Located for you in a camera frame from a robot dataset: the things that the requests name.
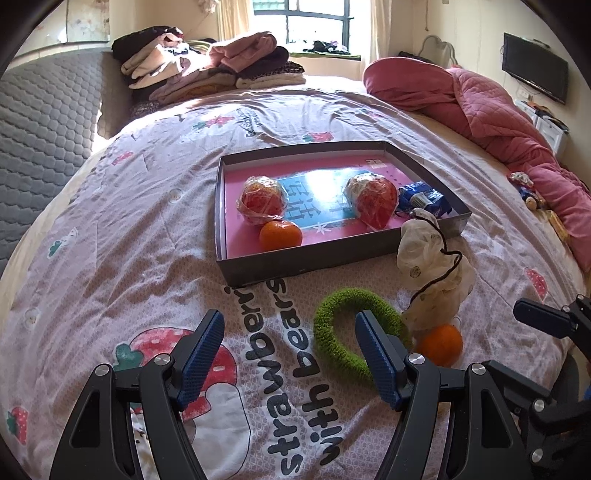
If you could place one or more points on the grey shallow cardboard box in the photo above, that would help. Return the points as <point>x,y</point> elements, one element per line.
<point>277,267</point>

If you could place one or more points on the small wrapped candy toy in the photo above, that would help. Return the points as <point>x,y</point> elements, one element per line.
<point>526,191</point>

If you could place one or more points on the red toy egg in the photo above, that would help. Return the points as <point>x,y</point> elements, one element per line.
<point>261,201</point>
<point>374,201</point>

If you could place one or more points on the black television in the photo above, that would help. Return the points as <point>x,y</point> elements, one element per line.
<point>535,67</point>

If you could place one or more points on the dark framed window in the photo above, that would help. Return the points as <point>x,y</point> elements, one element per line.
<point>318,18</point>

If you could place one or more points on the cream curtain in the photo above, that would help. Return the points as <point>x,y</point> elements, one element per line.
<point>233,18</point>
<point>381,27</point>

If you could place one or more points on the orange tangerine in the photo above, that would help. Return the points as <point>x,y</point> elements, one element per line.
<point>279,236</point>
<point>441,346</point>

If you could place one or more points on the blue snack packet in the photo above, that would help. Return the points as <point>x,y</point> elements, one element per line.
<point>425,198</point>

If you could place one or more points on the green fuzzy scrunchie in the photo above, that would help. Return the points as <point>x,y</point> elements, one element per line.
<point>332,341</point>

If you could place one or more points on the grey quilted headboard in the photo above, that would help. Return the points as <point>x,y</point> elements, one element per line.
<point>41,129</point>

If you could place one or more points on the white drawer cabinet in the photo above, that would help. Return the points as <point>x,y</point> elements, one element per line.
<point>549,129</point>

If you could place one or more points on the beige bed sheet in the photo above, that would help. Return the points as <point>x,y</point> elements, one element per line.
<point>471,152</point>

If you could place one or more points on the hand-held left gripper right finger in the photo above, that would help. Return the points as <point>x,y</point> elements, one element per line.
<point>376,360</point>

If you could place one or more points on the painted wall panel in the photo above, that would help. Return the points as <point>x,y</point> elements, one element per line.
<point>87,21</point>

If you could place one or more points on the dark clothes on windowsill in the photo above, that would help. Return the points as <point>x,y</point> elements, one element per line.
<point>323,46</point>

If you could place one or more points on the pink quilted blanket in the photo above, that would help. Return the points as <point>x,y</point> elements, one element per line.
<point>485,106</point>

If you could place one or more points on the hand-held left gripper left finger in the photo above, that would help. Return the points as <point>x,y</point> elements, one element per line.
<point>201,360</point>

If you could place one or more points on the pile of folded clothes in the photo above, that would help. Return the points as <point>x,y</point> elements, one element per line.
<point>194,64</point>

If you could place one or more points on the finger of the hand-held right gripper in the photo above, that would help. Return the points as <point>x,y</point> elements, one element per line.
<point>535,406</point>
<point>540,318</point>

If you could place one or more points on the strawberry printed bed cover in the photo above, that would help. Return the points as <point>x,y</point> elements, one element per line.
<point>138,230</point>

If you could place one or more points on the yellow snack packet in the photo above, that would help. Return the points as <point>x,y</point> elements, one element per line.
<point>557,226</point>

